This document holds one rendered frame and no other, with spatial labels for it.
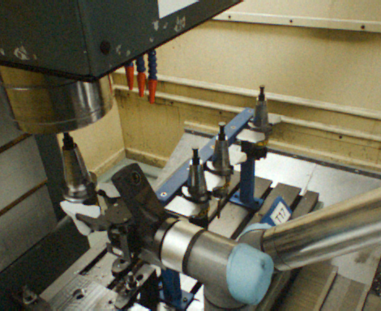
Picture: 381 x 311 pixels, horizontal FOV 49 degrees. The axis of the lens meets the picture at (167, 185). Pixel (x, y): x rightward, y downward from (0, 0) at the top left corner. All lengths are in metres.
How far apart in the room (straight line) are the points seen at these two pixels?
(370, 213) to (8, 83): 0.50
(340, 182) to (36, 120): 1.25
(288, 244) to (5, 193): 0.79
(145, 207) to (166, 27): 0.27
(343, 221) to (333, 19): 0.93
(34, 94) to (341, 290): 1.10
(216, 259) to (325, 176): 1.11
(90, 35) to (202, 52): 1.32
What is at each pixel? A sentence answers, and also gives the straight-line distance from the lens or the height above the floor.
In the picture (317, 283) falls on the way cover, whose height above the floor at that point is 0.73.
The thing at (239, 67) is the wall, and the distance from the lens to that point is 1.64.
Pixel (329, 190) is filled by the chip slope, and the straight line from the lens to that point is 1.62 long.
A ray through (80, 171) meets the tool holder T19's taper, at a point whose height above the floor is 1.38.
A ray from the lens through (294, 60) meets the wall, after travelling 1.55.
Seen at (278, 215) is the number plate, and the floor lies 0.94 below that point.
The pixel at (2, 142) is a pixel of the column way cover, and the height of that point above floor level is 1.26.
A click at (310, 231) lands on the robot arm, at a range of 0.66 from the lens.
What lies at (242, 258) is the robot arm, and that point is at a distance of 0.57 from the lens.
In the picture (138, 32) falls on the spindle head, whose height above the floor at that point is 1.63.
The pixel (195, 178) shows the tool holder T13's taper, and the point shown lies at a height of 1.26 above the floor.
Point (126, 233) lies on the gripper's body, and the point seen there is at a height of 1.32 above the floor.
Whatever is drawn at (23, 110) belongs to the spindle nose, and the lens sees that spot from 0.59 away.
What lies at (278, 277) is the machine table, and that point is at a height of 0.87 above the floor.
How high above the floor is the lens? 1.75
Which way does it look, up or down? 36 degrees down
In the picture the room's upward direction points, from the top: 6 degrees counter-clockwise
